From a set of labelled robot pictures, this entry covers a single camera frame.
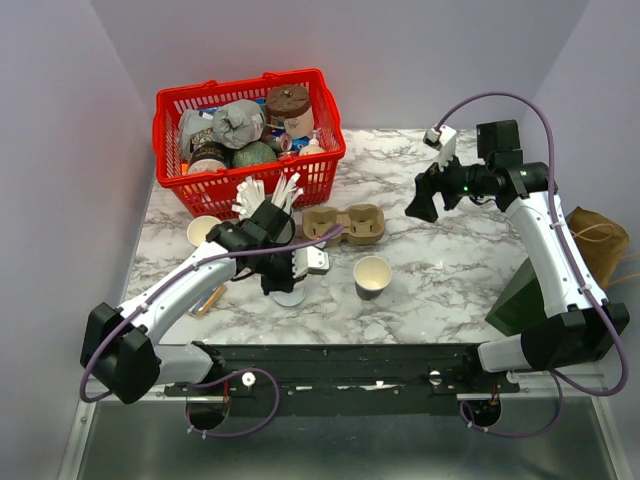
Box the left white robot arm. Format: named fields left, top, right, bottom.
left=79, top=200, right=299, bottom=404

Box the brown pulp cup carrier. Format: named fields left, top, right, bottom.
left=302, top=204, right=385, bottom=246

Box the dark green paper bag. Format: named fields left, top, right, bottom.
left=485, top=258, right=546, bottom=336

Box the grey wrapped package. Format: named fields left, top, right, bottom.
left=211, top=99, right=266, bottom=150

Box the red plastic shopping basket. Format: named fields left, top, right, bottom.
left=152, top=68, right=346, bottom=220

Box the white pump bottle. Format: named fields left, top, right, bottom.
left=299, top=130, right=325, bottom=156

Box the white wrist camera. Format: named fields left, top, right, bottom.
left=423, top=125, right=458, bottom=171
left=292, top=246, right=330, bottom=278

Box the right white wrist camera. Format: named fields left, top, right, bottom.
left=423, top=125, right=458, bottom=171

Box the green glitter ball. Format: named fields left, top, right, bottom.
left=231, top=141, right=277, bottom=169

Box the orange sponge blue label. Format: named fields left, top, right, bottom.
left=188, top=285, right=226, bottom=318

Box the brown paper bag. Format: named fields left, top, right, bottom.
left=567, top=207, right=639, bottom=289

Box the patterned grey pouch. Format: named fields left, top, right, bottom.
left=178, top=109, right=227, bottom=172

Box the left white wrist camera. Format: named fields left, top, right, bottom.
left=292, top=246, right=330, bottom=278

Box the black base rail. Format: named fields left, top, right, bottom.
left=164, top=343, right=520, bottom=418

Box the black paper coffee cup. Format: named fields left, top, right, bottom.
left=353, top=256, right=392, bottom=300

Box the brown lid cream tub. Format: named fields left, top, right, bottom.
left=265, top=84, right=315, bottom=139

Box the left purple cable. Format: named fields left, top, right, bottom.
left=78, top=222, right=346, bottom=439

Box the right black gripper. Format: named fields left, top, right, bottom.
left=404, top=144, right=492, bottom=223

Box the purple cable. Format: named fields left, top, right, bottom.
left=78, top=222, right=346, bottom=439
left=434, top=91, right=630, bottom=440

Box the stack of paper cups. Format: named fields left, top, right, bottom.
left=186, top=215, right=221, bottom=247

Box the small metal can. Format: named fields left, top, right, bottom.
left=275, top=132, right=293, bottom=152

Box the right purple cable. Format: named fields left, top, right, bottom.
left=434, top=91, right=630, bottom=440

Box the stack of white lids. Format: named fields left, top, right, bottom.
left=271, top=284, right=306, bottom=308

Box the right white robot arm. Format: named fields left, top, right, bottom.
left=405, top=120, right=629, bottom=392

